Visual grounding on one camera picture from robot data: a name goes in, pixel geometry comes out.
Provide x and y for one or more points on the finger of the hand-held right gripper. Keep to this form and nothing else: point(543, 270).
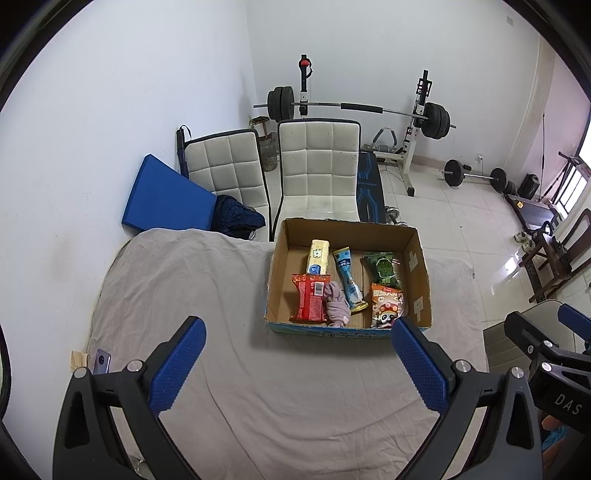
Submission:
point(575, 317)
point(526, 334)

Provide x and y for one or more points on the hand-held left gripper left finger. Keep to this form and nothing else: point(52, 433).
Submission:
point(180, 364)

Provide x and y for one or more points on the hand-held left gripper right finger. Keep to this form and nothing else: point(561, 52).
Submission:
point(420, 367)

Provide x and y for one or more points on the orange snack packet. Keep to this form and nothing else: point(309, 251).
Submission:
point(387, 304)

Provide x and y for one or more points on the cardboard box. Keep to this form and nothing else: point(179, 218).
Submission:
point(418, 281)

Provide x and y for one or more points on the green snack packet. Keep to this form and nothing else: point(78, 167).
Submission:
point(383, 270)

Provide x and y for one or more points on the blue long snack packet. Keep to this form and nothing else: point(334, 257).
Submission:
point(347, 277)

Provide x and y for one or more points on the red snack packet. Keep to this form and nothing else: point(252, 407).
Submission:
point(310, 297)

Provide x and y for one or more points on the yellow snack packet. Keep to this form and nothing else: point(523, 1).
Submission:
point(318, 256)

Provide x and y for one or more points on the dark wooden chair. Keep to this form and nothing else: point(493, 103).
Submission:
point(538, 272)

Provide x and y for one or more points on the purple smartphone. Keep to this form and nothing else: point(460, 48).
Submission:
point(100, 361)

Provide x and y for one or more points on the white shoes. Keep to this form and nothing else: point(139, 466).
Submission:
point(524, 239)

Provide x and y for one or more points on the small wooden block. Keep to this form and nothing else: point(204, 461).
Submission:
point(79, 361)

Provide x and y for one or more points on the black treadmill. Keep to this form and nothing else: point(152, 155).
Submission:
point(531, 210)

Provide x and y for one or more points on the black speaker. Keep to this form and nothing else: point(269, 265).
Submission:
point(528, 186)

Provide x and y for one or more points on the black weight plates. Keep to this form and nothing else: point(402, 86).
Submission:
point(511, 187)

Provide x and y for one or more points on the chrome dumbbell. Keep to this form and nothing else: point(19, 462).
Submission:
point(393, 212)
point(400, 221)

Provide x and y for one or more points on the dark blue cloth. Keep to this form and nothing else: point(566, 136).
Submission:
point(235, 214)

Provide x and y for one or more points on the short barbell with black plates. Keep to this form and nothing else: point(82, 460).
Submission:
point(475, 175)

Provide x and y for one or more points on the thin black pole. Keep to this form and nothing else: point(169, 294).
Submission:
point(542, 152)

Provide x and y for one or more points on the blue foam mat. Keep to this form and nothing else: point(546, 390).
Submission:
point(161, 194)

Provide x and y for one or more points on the window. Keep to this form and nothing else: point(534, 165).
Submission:
point(585, 143)

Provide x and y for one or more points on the black blue weight bench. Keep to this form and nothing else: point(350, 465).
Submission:
point(369, 189)

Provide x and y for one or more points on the white quilted chair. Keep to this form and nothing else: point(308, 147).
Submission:
point(318, 166)
point(226, 170)

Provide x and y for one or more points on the white barbell rack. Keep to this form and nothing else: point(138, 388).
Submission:
point(411, 154)

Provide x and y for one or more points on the grey green jar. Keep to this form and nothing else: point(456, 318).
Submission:
point(270, 154)

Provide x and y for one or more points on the brown stool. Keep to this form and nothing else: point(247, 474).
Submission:
point(258, 125)

